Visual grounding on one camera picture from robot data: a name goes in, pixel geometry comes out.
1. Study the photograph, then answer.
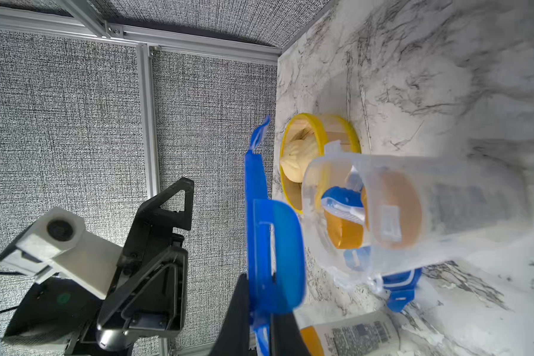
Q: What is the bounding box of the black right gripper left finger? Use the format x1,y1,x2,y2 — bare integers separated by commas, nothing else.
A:
209,274,250,356

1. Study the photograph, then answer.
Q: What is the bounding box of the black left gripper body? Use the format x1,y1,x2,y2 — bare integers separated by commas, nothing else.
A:
1,277,116,355

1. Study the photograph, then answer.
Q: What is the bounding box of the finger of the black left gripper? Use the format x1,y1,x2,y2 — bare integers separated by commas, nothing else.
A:
96,246,188,352
118,177,194,267

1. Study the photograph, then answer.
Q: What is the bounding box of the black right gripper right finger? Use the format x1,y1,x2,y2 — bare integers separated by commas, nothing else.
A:
270,312,310,356

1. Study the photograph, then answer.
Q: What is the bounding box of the blue lid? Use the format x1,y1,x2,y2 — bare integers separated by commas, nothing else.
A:
244,116,306,355
343,246,423,313

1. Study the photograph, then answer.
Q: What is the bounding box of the orange cap bottle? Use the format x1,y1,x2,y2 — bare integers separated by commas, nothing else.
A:
366,171,423,250
324,212,364,250
301,311,401,356

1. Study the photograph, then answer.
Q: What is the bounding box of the clear cup back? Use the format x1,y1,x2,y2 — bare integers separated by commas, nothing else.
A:
302,148,531,284

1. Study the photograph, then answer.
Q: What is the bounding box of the blue toothbrush back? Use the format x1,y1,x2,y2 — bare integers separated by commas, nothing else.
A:
321,186,366,225

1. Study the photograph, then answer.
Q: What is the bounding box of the right cream bun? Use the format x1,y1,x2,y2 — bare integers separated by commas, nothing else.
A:
280,134,320,183

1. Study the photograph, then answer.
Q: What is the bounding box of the yellow steamer basket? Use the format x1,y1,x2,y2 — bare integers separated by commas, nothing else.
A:
279,113,361,214

